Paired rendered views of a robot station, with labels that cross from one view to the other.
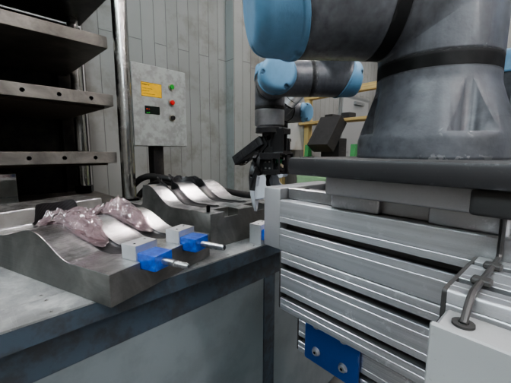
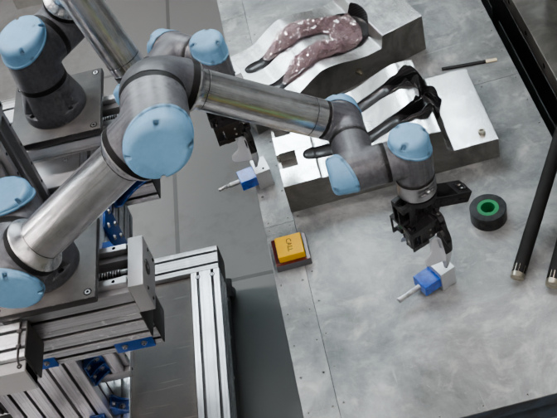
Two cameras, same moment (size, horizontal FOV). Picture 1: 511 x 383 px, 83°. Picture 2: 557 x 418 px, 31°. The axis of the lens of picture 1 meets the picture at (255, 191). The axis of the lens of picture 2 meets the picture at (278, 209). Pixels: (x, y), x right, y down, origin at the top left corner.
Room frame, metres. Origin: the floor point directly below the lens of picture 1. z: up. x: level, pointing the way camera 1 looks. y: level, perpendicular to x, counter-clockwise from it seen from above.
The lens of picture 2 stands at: (2.08, -1.12, 2.53)
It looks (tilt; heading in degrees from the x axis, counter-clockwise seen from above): 47 degrees down; 139
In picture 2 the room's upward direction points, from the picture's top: 18 degrees counter-clockwise
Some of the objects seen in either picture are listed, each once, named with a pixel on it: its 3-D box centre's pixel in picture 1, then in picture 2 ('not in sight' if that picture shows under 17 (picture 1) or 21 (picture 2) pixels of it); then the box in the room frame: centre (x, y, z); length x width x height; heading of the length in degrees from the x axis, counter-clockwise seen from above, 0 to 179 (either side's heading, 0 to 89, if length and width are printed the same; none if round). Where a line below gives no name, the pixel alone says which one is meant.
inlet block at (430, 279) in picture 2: not in sight; (423, 284); (1.28, -0.12, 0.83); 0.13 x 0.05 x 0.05; 69
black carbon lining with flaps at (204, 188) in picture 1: (196, 190); (368, 111); (0.95, 0.20, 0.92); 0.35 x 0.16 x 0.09; 46
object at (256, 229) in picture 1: (274, 235); (244, 179); (0.74, -0.05, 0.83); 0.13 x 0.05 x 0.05; 55
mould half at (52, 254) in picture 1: (88, 232); (316, 49); (0.65, 0.39, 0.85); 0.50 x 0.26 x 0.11; 63
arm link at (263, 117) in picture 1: (270, 119); not in sight; (0.75, -0.04, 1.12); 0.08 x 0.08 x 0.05
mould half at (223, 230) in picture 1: (196, 204); (378, 127); (0.97, 0.20, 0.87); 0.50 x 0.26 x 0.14; 46
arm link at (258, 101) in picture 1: (270, 87); (210, 57); (0.75, -0.04, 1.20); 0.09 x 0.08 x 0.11; 3
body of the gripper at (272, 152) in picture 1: (271, 152); (227, 113); (0.75, -0.04, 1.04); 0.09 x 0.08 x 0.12; 55
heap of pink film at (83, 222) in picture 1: (90, 214); (313, 38); (0.66, 0.38, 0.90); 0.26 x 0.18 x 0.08; 63
